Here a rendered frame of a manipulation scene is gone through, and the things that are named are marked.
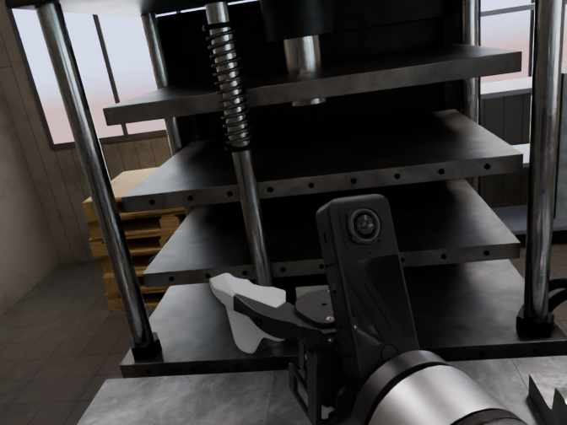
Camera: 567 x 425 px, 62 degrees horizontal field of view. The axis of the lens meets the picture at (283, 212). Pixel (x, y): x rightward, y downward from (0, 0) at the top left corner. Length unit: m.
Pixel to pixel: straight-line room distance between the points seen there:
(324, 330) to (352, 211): 0.08
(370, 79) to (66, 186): 3.60
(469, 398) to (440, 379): 0.02
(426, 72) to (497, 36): 2.69
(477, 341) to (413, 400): 1.22
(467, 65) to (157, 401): 1.18
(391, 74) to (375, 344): 1.04
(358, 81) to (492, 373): 0.81
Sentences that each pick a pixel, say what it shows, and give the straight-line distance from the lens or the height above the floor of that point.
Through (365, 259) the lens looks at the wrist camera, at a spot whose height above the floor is 1.51.
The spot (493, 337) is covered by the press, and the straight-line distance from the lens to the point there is 1.50.
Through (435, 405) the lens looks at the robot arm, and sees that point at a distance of 0.26.
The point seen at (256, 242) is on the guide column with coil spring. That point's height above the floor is 1.13.
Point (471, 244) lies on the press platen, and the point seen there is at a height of 1.04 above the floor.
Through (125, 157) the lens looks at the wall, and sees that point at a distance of 4.23.
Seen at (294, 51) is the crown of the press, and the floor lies 1.61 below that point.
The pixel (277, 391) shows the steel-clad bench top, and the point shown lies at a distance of 1.32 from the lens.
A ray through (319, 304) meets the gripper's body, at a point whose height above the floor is 1.47.
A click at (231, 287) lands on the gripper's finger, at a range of 0.39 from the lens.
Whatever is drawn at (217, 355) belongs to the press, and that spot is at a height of 0.79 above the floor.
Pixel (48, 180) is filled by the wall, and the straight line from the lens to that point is 4.60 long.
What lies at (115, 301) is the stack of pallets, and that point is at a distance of 3.65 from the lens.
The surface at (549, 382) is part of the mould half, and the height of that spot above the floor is 0.86.
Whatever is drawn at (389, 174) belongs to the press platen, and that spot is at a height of 1.27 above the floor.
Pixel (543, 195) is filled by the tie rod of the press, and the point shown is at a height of 1.20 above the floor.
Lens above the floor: 1.65
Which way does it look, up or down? 20 degrees down
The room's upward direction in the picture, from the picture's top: 9 degrees counter-clockwise
